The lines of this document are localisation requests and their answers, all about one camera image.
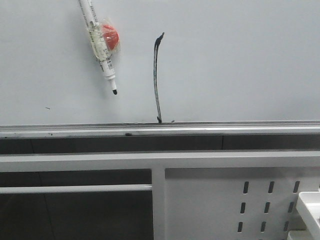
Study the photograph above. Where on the white whiteboard marker red end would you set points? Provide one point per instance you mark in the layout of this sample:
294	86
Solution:
98	43

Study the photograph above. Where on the white plastic marker tray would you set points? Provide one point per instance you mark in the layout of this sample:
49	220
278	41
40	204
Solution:
308	207

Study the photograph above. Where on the white whiteboard with aluminium frame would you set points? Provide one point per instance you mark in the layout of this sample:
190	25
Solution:
183	67

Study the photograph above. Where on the white perforated metal stand frame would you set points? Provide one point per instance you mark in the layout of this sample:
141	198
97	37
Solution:
224	195

